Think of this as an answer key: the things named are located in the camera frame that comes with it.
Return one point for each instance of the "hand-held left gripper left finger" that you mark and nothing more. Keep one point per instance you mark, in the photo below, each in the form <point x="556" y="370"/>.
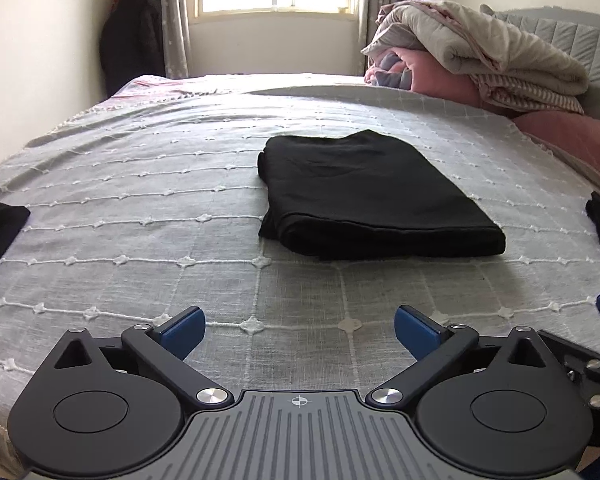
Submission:
<point x="182" y="332"/>

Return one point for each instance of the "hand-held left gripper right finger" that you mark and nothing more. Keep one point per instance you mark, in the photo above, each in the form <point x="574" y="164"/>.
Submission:
<point x="417" y="332"/>

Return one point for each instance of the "black pants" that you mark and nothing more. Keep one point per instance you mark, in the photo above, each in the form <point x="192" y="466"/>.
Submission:
<point x="365" y="195"/>

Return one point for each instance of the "grey checked bedspread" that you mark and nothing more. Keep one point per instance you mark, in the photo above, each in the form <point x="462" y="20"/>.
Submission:
<point x="180" y="210"/>

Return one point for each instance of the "pink pillow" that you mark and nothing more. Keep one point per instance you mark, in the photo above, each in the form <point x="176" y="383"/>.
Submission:
<point x="575" y="142"/>

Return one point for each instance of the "striped folded blanket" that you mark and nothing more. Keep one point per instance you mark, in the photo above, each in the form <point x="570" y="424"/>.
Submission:
<point x="530" y="97"/>

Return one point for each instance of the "pink bed sheet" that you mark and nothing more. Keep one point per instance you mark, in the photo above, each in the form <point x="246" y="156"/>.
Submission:
<point x="180" y="87"/>

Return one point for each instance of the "grey padded headboard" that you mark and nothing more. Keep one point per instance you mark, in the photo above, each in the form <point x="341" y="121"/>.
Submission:
<point x="580" y="45"/>

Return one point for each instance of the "folded beige and pink quilts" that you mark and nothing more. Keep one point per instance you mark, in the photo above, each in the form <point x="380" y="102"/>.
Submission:
<point x="480" y="45"/>

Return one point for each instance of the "dark hanging jacket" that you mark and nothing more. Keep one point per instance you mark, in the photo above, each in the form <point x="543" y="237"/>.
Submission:
<point x="135" y="45"/>

